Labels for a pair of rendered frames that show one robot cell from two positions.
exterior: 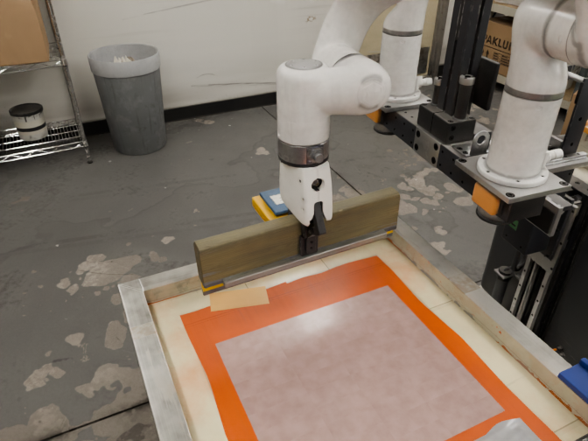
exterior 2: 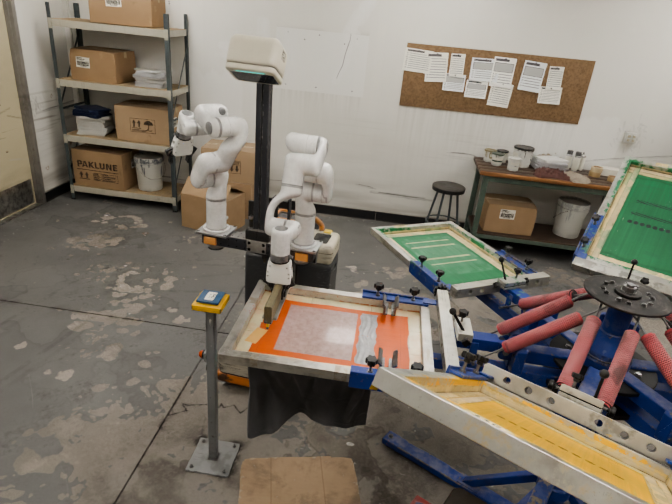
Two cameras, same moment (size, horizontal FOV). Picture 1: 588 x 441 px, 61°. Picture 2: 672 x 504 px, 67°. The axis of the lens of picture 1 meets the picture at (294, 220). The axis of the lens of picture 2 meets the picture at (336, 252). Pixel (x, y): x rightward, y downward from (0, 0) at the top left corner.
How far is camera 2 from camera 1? 1.58 m
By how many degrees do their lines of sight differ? 52
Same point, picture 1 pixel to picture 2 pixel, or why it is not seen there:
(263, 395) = (307, 348)
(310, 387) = (314, 339)
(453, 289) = (312, 292)
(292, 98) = (285, 240)
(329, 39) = (270, 217)
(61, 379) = not seen: outside the picture
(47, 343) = not seen: outside the picture
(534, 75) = (309, 208)
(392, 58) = (218, 212)
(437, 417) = (348, 324)
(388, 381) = (328, 325)
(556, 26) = (315, 193)
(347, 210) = not seen: hidden behind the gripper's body
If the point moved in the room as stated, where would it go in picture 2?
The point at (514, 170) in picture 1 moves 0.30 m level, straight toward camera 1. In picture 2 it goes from (309, 242) to (343, 270)
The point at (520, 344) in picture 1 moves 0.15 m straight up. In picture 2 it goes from (346, 295) to (349, 266)
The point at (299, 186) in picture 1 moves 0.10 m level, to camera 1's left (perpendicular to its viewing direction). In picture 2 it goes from (286, 270) to (270, 279)
